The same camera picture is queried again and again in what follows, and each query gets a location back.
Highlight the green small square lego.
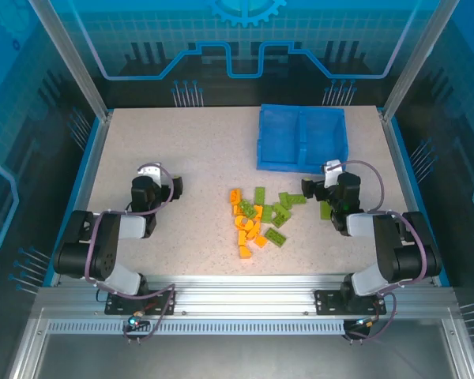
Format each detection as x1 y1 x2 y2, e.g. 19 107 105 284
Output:
271 211 293 229

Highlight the blue two-compartment plastic bin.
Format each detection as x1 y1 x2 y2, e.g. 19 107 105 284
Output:
255 103 351 174

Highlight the green tall long lego brick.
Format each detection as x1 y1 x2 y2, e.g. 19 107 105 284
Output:
265 228 288 248

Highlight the grey metal sheet panel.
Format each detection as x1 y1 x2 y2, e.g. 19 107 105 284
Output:
35 333 459 379

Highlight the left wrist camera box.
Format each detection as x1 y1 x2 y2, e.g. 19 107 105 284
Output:
137 163 163 185

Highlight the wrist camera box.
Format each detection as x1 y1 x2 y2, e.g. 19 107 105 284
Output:
322 159 345 186
137 163 163 185

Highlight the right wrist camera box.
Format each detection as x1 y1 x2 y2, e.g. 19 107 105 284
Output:
322 159 345 186

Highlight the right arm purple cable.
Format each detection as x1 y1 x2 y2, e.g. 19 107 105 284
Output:
325 159 427 344

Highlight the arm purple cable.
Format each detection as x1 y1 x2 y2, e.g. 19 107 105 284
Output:
325 159 427 344
85 162 178 344

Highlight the blue and aluminium side rail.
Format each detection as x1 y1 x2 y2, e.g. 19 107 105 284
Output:
378 110 446 287
39 110 114 287

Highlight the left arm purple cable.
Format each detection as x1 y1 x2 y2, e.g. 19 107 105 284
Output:
85 162 178 344

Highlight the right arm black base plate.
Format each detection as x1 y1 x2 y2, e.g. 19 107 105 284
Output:
314 290 386 316

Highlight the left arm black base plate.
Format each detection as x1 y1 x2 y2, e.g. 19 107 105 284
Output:
104 290 178 316

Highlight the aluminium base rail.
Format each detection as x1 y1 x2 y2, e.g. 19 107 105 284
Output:
31 274 459 319

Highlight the aluminium frame post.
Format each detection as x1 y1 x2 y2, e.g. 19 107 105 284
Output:
382 0 459 122
27 0 114 122

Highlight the slotted grey cable duct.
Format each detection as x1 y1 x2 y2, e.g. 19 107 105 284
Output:
46 320 347 336

